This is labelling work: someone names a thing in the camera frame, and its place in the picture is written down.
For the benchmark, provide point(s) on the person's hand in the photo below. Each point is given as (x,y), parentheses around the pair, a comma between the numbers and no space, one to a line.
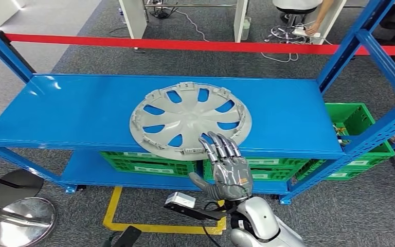
(312,29)

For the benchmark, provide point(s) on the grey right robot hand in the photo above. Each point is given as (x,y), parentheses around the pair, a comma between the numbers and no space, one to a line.
(231,177)

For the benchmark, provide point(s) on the grey plastic wheel hubcap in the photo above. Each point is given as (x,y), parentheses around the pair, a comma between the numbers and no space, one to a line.
(184,119)

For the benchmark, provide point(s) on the person's forearm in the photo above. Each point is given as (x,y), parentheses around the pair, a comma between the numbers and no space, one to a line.
(323,12)

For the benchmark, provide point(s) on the white power strip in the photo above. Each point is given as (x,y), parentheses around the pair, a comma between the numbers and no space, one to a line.
(301,32)

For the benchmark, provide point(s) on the white desk panel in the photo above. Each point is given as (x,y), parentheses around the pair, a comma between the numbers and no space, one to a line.
(333,20)

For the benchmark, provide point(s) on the black stool with chrome base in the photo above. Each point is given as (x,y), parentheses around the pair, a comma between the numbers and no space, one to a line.
(289,12)

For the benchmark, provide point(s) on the person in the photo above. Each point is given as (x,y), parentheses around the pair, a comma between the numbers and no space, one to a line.
(296,3)

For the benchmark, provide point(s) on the green plastic crate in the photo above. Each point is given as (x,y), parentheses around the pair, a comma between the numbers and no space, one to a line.
(149,165)
(351,116)
(276,168)

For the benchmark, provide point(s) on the pale plastic bottle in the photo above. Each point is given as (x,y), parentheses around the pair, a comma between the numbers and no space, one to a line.
(246,29)

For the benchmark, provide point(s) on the yellow floor tape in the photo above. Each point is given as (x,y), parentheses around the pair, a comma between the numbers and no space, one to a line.
(163,228)

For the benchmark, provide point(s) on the red barrier belt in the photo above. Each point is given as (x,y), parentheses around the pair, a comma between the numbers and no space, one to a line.
(149,43)

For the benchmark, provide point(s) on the white desk with metal bar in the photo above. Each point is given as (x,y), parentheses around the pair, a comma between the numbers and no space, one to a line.
(132,17)

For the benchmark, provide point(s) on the clear water bottle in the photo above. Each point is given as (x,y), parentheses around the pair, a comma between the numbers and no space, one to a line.
(122,15)

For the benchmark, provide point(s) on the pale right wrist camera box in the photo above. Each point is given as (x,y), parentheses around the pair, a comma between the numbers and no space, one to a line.
(180,200)

